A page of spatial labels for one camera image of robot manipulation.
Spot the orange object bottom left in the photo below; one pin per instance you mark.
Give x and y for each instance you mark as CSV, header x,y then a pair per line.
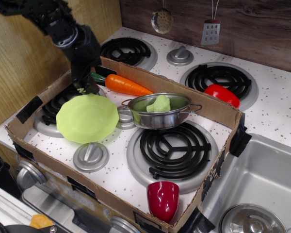
x,y
39,221

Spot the hanging perforated metal ladle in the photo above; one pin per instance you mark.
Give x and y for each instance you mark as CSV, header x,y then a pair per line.
x,y
161,19

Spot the silver oven knob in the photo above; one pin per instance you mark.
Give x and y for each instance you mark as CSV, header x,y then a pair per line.
x,y
29,176
119,225

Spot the left silver oven knob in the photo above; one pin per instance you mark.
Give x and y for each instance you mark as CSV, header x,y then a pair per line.
x,y
29,176

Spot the front left black burner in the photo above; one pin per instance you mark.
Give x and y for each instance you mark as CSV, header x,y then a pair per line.
x,y
45,118

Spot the brown cardboard fence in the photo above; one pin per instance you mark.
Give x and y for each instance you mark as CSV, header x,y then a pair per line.
x,y
119,191

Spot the middle silver stove knob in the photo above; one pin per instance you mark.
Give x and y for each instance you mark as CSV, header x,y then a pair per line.
x,y
126,121

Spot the light green plastic plate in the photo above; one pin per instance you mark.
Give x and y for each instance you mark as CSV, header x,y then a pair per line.
x,y
87,118

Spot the back right black burner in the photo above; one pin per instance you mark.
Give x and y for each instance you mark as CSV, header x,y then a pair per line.
x,y
235,79

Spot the steel pot lid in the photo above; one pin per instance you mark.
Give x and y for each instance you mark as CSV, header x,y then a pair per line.
x,y
250,218

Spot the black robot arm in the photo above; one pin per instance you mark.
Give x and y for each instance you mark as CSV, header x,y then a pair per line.
x,y
39,12

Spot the hanging slotted metal spatula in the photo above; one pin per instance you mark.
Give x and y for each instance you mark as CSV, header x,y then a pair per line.
x,y
211,28

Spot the back left black burner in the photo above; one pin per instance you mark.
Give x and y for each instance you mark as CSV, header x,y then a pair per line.
x,y
131,51

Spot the lower silver oven knob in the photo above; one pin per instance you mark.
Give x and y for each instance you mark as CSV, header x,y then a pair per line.
x,y
119,225

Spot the light green toy broccoli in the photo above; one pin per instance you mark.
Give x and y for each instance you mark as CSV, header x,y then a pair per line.
x,y
161,104

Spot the red toy pepper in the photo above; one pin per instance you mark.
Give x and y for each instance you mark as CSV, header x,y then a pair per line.
x,y
223,94

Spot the front silver stove knob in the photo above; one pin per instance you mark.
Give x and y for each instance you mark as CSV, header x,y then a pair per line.
x,y
90,157

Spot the back silver stove knob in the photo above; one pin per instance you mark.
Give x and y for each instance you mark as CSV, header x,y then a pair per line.
x,y
180,57

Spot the black burner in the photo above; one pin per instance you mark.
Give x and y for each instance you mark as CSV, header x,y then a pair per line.
x,y
45,118
235,79
181,155
131,51

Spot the orange toy carrot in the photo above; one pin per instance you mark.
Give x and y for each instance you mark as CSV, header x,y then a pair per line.
x,y
120,84

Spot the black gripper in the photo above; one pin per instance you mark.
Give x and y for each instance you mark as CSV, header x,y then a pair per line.
x,y
80,46

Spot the silver stove knob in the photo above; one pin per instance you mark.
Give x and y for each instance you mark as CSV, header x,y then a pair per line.
x,y
90,157
126,121
180,57

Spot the front right black burner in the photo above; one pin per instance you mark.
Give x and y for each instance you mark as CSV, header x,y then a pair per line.
x,y
181,155

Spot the dark red plastic cup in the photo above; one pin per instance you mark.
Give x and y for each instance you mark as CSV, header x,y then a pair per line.
x,y
163,199

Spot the small steel pot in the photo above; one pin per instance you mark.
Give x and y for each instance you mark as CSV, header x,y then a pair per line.
x,y
180,107

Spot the silver sink basin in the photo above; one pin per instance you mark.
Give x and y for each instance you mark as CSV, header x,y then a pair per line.
x,y
261,175

